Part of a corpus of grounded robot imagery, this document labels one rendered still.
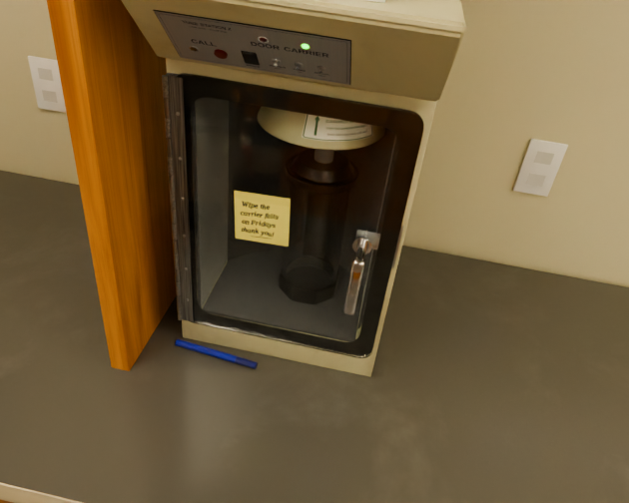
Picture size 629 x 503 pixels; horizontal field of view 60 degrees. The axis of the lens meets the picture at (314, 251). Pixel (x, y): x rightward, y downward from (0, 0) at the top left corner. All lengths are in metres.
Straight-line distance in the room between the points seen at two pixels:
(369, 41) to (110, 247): 0.42
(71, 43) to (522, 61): 0.76
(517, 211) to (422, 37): 0.75
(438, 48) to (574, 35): 0.59
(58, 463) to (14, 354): 0.22
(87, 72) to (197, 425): 0.49
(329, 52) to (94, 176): 0.32
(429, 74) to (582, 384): 0.65
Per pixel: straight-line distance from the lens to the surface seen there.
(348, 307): 0.72
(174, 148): 0.72
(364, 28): 0.51
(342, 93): 0.65
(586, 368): 1.07
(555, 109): 1.13
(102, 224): 0.73
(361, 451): 0.82
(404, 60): 0.55
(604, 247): 1.30
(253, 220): 0.73
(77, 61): 0.64
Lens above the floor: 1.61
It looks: 36 degrees down
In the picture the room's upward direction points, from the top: 7 degrees clockwise
